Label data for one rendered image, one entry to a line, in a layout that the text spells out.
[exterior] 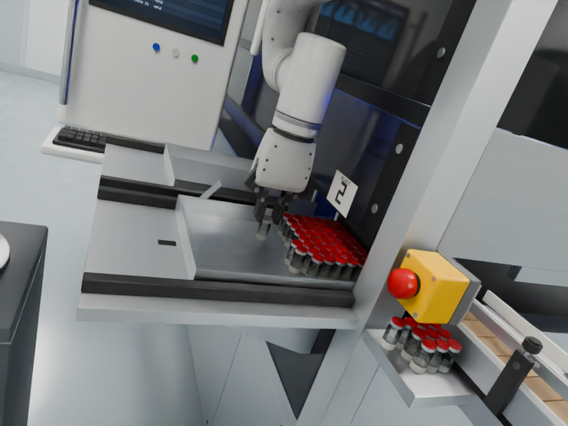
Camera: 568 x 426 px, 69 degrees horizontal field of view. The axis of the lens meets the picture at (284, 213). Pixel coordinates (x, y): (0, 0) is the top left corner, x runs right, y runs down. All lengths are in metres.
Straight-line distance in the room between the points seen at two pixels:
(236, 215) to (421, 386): 0.47
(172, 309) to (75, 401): 1.09
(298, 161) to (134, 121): 0.85
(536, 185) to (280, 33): 0.47
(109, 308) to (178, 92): 1.01
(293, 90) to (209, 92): 0.80
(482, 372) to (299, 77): 0.51
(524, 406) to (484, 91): 0.39
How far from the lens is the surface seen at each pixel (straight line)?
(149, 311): 0.57
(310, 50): 0.70
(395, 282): 0.56
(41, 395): 1.66
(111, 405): 1.63
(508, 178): 0.68
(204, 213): 0.84
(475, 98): 0.59
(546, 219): 0.78
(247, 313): 0.60
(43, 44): 6.11
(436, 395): 0.62
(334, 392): 0.76
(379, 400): 0.83
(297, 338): 0.78
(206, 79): 1.47
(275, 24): 0.76
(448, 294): 0.57
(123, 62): 1.46
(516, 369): 0.62
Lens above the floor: 1.22
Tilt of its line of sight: 21 degrees down
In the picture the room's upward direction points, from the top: 18 degrees clockwise
